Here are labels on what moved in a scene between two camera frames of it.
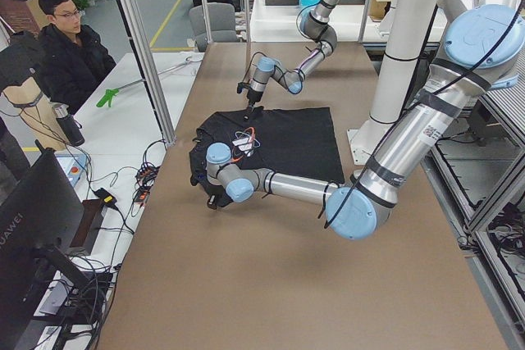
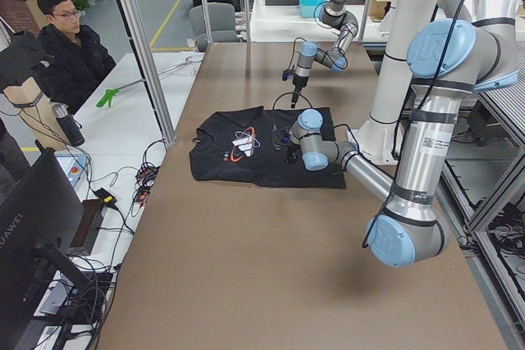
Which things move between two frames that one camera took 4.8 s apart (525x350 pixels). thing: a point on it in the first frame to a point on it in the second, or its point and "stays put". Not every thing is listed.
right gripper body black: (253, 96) to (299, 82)
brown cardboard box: (381, 2) stays put
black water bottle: (69, 126) stays put
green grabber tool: (107, 97) stays put
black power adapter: (107, 198) stays put
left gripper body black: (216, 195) to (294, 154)
